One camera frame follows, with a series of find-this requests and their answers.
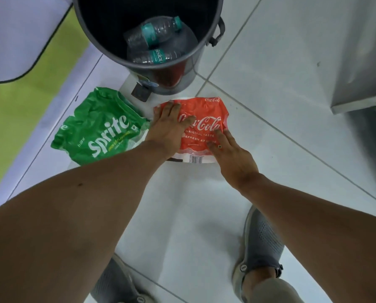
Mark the person's left hand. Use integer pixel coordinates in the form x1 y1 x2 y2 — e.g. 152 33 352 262
145 100 197 160

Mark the person's right hand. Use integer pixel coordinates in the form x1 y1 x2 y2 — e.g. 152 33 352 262
206 128 260 190

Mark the red Coca-Cola plastic wrapper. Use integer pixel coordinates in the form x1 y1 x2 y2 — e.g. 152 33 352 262
153 97 230 165

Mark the green Sprite plastic wrapper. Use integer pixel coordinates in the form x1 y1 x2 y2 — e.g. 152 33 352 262
50 87 151 167

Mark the clear bottle teal label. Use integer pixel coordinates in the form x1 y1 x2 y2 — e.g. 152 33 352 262
123 15 183 50
128 48 183 65

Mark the person's left forearm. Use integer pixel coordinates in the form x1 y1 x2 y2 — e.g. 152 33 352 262
0 141 176 303

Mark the person's right forearm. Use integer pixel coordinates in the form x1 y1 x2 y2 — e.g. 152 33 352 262
238 172 376 303

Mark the person's right leg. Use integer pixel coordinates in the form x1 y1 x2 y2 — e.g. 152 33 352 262
241 267 305 303

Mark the grey right shoe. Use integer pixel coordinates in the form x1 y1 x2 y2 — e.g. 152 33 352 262
232 205 285 302

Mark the grey shoe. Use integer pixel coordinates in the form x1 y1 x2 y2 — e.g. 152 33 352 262
232 205 285 302
90 254 157 303

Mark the grey left shoe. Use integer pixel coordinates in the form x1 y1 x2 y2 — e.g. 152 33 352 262
90 254 157 303

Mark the grey metal cabinet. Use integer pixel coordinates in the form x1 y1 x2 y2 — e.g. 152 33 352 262
330 0 376 140

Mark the green printed banner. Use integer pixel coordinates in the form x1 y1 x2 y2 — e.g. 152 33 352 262
0 0 104 215

